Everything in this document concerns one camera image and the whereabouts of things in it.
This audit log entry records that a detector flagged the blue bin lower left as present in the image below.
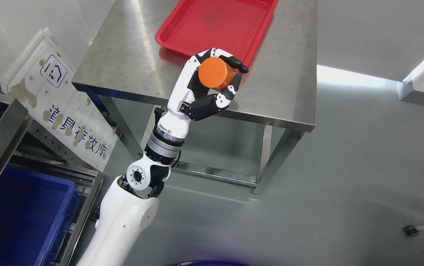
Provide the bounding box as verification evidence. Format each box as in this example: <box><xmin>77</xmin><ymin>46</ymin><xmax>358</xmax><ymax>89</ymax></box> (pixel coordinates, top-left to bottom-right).
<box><xmin>0</xmin><ymin>166</ymin><xmax>80</xmax><ymax>266</ymax></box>

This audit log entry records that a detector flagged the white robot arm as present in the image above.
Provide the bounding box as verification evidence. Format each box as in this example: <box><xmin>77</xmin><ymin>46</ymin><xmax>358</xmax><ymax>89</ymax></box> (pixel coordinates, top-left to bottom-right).
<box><xmin>77</xmin><ymin>126</ymin><xmax>188</xmax><ymax>266</ymax></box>

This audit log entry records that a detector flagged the stainless steel desk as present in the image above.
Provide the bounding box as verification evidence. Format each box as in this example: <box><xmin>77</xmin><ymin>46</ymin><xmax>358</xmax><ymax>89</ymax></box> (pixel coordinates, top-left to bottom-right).
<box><xmin>72</xmin><ymin>0</ymin><xmax>318</xmax><ymax>195</ymax></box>

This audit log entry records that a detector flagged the steel shelf rack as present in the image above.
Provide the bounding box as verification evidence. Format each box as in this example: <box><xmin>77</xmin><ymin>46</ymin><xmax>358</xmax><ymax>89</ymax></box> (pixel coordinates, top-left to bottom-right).
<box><xmin>0</xmin><ymin>89</ymin><xmax>103</xmax><ymax>266</ymax></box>

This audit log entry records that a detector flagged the red plastic tray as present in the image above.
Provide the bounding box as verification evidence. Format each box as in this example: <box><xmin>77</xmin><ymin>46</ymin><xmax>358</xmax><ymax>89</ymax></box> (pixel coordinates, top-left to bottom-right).
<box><xmin>155</xmin><ymin>0</ymin><xmax>278</xmax><ymax>67</ymax></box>

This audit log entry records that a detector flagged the white floor sign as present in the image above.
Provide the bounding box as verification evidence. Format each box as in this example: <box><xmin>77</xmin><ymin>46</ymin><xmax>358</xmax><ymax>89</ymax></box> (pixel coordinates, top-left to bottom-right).
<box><xmin>1</xmin><ymin>28</ymin><xmax>118</xmax><ymax>172</ymax></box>

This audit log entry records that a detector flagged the caster wheel leg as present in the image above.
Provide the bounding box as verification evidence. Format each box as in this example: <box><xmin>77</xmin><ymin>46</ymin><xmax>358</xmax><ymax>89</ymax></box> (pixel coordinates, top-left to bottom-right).
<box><xmin>402</xmin><ymin>225</ymin><xmax>424</xmax><ymax>237</ymax></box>

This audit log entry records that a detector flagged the orange cylindrical capacitor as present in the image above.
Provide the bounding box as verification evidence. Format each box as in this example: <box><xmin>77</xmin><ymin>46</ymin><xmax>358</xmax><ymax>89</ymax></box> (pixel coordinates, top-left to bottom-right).
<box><xmin>198</xmin><ymin>57</ymin><xmax>237</xmax><ymax>92</ymax></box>

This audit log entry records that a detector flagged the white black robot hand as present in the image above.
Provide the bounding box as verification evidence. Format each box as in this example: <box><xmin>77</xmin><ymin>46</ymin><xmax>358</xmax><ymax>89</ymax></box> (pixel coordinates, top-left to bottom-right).
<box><xmin>155</xmin><ymin>48</ymin><xmax>249</xmax><ymax>141</ymax></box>

